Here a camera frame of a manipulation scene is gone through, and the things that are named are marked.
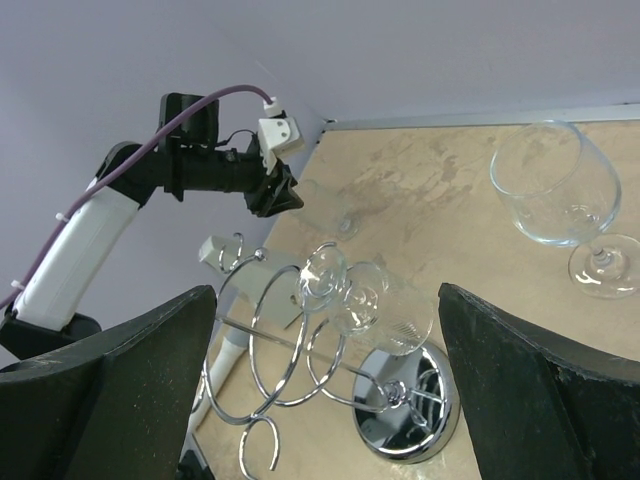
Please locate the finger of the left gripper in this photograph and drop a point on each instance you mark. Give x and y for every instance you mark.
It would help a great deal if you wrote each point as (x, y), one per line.
(264, 208)
(285, 196)

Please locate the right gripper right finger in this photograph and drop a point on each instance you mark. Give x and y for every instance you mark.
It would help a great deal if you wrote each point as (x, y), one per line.
(539, 405)

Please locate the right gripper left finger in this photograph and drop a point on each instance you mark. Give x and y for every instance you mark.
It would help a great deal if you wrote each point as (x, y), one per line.
(114, 405)

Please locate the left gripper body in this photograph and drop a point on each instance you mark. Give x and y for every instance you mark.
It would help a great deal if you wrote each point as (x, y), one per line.
(266, 183)

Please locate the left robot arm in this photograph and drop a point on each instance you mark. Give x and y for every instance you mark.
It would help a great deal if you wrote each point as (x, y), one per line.
(185, 154)

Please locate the chrome wine glass rack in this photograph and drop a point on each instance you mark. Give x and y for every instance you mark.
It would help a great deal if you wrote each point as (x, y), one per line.
(405, 408)

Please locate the white charging stand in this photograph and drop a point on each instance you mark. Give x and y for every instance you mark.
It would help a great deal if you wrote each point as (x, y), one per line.
(250, 268)

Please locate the white handheld device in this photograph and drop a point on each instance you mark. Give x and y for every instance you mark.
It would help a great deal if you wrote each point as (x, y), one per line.
(234, 344)

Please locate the aluminium rail frame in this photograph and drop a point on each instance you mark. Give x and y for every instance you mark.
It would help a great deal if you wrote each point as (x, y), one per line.
(606, 113)

